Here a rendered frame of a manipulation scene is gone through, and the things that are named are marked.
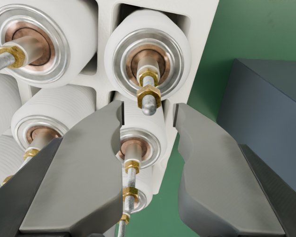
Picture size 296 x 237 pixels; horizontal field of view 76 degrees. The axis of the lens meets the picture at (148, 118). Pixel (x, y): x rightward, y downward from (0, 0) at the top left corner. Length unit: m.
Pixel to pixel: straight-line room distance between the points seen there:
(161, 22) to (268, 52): 0.38
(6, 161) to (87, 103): 0.17
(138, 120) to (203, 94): 0.30
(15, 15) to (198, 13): 0.20
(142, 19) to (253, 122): 0.29
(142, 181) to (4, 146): 0.25
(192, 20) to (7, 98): 0.28
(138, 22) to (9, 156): 0.31
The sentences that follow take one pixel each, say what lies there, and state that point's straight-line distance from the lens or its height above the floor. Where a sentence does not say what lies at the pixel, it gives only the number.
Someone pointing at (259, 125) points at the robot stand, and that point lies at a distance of 0.40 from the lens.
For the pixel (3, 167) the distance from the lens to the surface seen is 0.39.
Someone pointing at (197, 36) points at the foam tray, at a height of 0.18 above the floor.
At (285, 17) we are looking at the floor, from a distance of 0.54.
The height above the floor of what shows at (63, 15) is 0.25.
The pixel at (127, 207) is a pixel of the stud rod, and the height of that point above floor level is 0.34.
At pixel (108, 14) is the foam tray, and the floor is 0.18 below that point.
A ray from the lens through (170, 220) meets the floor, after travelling 0.94.
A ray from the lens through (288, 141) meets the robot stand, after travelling 0.34.
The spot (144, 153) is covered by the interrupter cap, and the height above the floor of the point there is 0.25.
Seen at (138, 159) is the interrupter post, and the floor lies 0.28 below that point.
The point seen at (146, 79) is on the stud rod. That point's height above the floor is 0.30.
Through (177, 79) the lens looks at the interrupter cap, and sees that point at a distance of 0.21.
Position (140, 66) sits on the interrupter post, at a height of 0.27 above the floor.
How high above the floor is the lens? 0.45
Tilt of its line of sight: 57 degrees down
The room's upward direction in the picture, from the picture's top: 179 degrees clockwise
